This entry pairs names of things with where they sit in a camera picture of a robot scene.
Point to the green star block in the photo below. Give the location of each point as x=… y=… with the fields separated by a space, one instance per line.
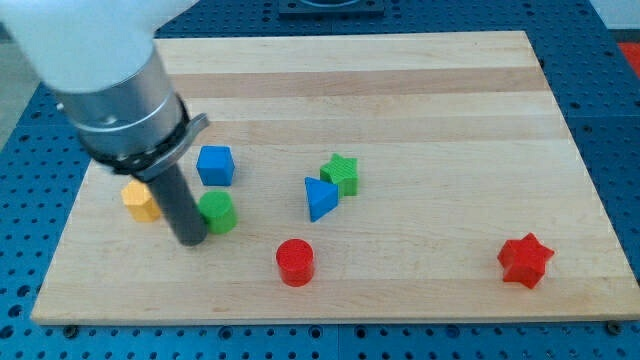
x=342 y=172

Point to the light wooden board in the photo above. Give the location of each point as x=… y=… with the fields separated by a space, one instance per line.
x=460 y=146

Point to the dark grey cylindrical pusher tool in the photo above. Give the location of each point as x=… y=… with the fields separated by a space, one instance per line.
x=171 y=192

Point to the red cylinder block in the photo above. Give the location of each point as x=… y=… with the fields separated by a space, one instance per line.
x=295 y=261

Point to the green cylinder block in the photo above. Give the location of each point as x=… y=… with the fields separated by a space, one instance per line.
x=217 y=208

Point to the blue triangle block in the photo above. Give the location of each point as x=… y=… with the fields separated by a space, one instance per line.
x=322 y=197

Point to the yellow hexagon block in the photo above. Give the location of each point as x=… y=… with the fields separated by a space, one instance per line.
x=139 y=201

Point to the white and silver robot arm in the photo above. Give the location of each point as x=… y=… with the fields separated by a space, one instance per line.
x=99 y=59

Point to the blue cube block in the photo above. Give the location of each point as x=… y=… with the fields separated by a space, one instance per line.
x=215 y=166

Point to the red star block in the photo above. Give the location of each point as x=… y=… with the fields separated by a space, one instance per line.
x=524 y=260

